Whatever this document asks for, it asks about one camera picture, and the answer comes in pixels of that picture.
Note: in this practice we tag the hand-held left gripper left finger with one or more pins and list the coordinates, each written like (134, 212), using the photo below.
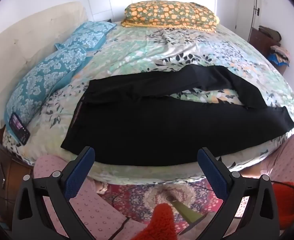
(79, 176)

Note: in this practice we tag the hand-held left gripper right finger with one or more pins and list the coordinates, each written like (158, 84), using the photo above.
(214, 176)

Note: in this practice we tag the black pants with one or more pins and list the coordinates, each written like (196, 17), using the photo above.
(149, 130)

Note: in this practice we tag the person's right leg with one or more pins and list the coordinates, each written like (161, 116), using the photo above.
(287, 160)

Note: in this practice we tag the person's leg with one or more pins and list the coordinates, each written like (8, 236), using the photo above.
(287, 160)
(96, 212)

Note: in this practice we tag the person's left leg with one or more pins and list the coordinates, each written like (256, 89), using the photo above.
(96, 212)

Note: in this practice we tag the olive green flat object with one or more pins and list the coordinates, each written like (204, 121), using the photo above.
(187, 211)

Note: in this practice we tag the patterned red rug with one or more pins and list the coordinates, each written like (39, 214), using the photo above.
(142, 197)

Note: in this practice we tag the wooden nightstand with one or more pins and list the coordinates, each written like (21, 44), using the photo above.
(11, 180)

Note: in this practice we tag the red fuzzy sweater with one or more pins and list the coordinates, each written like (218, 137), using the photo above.
(159, 222)

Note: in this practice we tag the black smartphone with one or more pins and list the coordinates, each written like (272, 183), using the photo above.
(19, 128)

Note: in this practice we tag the pile of folded clothes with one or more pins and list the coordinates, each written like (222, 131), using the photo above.
(279, 55)

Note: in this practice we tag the large blue floral pillow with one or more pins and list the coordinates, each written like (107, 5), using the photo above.
(44, 77)

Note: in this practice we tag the dark wooden cabinet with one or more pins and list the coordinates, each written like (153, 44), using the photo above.
(259, 42)

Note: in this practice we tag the white door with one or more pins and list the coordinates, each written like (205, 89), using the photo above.
(247, 12)

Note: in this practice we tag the small blue floral pillow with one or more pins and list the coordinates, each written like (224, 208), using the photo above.
(86, 36)

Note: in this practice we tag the bed with floral leaf sheet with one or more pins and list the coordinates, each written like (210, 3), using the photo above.
(162, 45)

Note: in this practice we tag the cream padded headboard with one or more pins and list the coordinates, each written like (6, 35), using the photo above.
(24, 45)

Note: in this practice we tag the orange flower print pillow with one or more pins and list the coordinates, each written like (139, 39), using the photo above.
(169, 12)

